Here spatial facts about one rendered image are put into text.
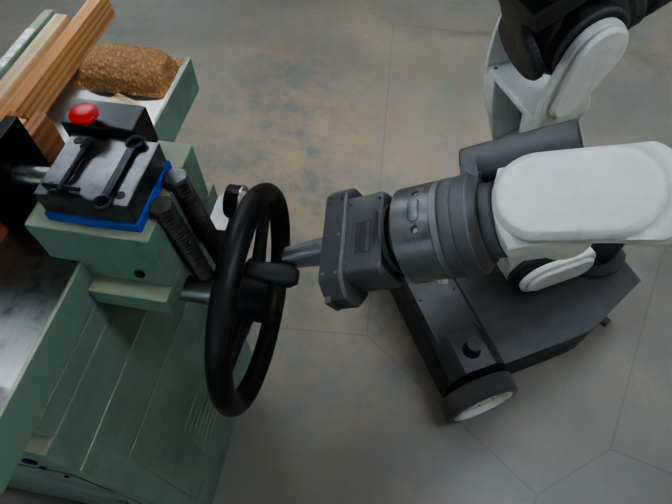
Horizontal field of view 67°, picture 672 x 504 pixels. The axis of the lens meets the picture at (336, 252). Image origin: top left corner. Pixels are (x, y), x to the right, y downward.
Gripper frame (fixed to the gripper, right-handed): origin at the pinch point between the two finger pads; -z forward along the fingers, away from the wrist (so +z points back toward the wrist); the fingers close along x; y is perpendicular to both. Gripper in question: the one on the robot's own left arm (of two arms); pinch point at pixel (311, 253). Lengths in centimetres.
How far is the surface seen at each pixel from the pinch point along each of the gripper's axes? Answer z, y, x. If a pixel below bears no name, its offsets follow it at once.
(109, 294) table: -22.9, 6.2, -4.0
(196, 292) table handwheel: -18.4, -2.1, -1.3
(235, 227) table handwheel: -5.9, 5.4, 1.6
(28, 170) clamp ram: -26.4, 17.4, 6.8
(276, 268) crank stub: -2.8, 1.8, -2.0
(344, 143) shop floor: -58, -92, 96
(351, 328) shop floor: -46, -86, 21
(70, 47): -36, 15, 32
